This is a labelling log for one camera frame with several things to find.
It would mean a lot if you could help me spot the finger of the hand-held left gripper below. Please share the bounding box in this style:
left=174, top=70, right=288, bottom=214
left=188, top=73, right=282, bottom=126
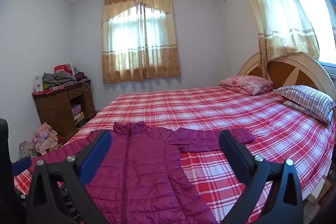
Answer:
left=12, top=157, right=33, bottom=176

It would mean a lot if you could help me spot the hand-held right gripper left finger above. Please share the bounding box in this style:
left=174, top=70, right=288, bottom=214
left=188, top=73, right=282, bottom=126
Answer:
left=25, top=130, right=112, bottom=224

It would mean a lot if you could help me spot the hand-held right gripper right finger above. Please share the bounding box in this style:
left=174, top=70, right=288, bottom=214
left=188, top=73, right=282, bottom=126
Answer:
left=219, top=130, right=305, bottom=224

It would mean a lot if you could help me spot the magenta puffer jacket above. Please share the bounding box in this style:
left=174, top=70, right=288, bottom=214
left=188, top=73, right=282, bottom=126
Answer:
left=50, top=121, right=256, bottom=224

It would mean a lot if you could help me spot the pastel clothes pile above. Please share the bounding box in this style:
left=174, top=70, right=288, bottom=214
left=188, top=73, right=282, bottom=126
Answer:
left=33, top=123, right=59, bottom=155

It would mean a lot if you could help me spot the grey clothes pile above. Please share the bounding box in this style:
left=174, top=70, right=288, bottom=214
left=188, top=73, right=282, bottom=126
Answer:
left=42, top=72, right=77, bottom=84

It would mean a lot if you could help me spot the floral cloth bundle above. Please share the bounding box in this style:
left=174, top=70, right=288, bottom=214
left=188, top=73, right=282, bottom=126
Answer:
left=19, top=140, right=37, bottom=159

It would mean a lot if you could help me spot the bed with red plaid sheet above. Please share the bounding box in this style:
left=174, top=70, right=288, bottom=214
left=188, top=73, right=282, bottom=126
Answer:
left=13, top=85, right=336, bottom=224

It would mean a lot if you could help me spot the brown wooden desk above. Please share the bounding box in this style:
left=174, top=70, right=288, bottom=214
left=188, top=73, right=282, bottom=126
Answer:
left=31, top=79, right=96, bottom=140

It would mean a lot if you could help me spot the pink floral folded quilt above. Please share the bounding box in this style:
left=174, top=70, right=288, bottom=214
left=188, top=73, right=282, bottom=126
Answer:
left=220, top=75, right=274, bottom=96

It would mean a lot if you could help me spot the pink pillow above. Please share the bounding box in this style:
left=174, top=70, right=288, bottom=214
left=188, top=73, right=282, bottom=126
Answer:
left=283, top=100, right=328, bottom=122

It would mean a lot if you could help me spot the white box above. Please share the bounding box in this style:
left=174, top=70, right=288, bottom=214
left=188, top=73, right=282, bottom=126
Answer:
left=33, top=75, right=44, bottom=92

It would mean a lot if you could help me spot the striped pillow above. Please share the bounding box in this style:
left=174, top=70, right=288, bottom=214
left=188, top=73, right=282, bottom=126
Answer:
left=273, top=85, right=335, bottom=123

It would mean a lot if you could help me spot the red box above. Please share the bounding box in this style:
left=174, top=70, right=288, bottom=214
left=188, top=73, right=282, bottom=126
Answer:
left=54, top=63, right=74, bottom=75

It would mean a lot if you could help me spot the wooden headboard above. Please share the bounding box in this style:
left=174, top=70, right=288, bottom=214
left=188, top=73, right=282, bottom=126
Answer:
left=238, top=52, right=336, bottom=119

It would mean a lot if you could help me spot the beige patterned curtain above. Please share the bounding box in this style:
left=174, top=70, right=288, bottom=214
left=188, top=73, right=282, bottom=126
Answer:
left=101, top=0, right=181, bottom=83
left=236, top=0, right=319, bottom=75

